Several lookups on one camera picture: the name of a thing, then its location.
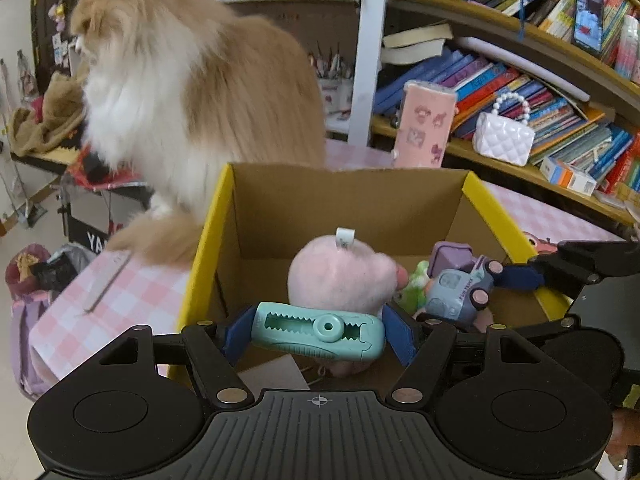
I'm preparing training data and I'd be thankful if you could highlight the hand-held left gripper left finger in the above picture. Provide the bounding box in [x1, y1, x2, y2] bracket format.
[67, 305, 261, 410]

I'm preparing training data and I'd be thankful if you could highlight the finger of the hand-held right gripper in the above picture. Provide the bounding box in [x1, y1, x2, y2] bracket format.
[492, 241, 632, 303]

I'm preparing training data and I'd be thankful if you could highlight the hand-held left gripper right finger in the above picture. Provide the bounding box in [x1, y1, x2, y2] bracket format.
[382, 305, 573, 408]

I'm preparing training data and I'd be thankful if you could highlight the green frog toy blue hat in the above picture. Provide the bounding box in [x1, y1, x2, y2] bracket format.
[395, 260, 436, 318]

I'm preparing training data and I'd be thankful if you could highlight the mint crocodile stapler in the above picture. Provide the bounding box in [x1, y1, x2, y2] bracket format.
[251, 301, 386, 361]

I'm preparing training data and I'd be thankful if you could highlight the grey-blue toy car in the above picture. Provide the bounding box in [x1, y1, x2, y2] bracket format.
[412, 241, 503, 333]

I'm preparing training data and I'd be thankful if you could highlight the large pink plush pig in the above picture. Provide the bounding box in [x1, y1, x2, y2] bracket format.
[287, 230, 407, 377]

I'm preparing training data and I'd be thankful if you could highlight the yellow cardboard box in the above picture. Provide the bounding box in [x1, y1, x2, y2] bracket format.
[167, 162, 573, 396]

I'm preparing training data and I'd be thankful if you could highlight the person's right forearm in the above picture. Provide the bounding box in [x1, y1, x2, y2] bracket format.
[612, 407, 640, 466]

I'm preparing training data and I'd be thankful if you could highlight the orange and white carton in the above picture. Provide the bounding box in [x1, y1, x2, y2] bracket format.
[540, 156, 598, 196]

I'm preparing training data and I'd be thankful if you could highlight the pink checked printed tablecloth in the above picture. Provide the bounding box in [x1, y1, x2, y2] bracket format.
[29, 137, 636, 383]

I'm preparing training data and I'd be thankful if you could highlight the clear plastic ruler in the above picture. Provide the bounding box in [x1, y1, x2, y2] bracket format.
[84, 251, 133, 312]

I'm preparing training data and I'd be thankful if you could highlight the row of colourful leaning books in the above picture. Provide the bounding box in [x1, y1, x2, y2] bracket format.
[372, 47, 640, 196]

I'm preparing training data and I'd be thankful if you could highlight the pink cylindrical pen holder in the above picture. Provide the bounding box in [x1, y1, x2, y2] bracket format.
[391, 80, 458, 168]

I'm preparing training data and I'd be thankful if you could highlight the black keyboard instrument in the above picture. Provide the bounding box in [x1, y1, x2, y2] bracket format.
[59, 182, 153, 257]

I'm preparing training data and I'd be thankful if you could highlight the black plastic bag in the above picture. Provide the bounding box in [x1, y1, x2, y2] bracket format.
[32, 244, 96, 292]

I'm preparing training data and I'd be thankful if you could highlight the red and black package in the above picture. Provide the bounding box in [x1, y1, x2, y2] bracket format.
[65, 142, 146, 193]

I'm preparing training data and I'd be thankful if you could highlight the white rolled poster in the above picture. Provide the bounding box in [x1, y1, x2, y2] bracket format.
[452, 35, 593, 103]

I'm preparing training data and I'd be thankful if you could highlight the purple backpack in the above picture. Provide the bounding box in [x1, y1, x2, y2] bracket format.
[5, 244, 58, 401]

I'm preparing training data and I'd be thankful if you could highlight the thick cream-paged book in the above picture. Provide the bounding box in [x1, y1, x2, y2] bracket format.
[382, 39, 446, 66]
[382, 22, 453, 50]

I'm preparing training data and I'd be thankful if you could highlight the white pencil cup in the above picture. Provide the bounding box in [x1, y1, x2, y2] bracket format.
[305, 40, 356, 136]

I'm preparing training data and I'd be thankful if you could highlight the fluffy orange and white cat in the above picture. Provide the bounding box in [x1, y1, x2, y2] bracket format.
[70, 0, 328, 266]

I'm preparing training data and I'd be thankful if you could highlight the wooden bookshelf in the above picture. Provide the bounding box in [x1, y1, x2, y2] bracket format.
[370, 0, 640, 226]

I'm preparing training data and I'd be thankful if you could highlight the black smartphone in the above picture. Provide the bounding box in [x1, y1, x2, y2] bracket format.
[572, 0, 607, 57]

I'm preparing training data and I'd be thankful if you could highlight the brown crumpled cloth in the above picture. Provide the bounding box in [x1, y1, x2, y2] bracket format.
[10, 71, 88, 158]

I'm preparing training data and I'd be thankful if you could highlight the white quilted pearl-handle handbag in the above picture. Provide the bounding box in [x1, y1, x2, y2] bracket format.
[472, 91, 536, 167]

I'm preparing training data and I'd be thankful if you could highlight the white shelf post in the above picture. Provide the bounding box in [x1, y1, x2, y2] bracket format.
[346, 0, 391, 147]

